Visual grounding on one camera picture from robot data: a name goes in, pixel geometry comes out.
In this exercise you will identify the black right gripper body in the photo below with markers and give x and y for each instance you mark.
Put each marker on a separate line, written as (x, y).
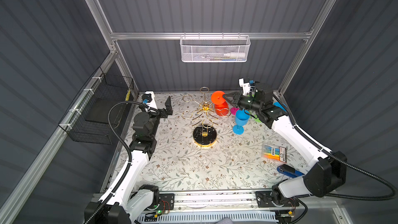
(239, 99)

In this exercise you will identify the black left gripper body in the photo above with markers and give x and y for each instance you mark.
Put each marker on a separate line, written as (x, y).
(165, 111)

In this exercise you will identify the magenta wine glass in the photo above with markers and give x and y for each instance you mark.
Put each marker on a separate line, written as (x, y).
(234, 110)

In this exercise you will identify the blue wine glass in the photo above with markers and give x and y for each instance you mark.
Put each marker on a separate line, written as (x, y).
(277, 104)
(241, 119)

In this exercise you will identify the red wine glass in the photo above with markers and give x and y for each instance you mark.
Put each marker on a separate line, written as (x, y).
(220, 104)

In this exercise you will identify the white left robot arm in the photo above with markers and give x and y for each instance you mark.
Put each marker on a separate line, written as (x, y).
(117, 205)

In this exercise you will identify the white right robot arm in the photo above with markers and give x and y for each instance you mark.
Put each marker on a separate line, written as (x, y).
(327, 169)

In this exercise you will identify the gold wine glass rack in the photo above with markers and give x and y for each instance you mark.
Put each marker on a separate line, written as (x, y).
(204, 119)

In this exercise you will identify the white tube in basket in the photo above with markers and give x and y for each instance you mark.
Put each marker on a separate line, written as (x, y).
(235, 55)

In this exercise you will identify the pack of coloured markers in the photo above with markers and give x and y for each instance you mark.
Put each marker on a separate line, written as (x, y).
(275, 153)

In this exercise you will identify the floral table mat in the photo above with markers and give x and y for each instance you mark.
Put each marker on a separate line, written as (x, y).
(232, 162)

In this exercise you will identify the blue stapler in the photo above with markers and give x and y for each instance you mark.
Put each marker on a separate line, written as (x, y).
(289, 171)

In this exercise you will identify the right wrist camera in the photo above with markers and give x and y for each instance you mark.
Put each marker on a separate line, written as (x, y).
(248, 87)

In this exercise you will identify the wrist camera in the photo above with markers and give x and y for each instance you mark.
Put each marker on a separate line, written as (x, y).
(248, 87)
(148, 99)

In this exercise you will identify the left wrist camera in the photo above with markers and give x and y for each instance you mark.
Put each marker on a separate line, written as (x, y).
(148, 99)

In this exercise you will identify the black wire basket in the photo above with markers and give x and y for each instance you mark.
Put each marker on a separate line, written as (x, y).
(96, 118)

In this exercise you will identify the white wire mesh basket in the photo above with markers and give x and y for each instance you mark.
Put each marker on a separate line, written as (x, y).
(210, 48)

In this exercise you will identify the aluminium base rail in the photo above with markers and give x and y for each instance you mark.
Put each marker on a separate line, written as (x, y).
(250, 206)

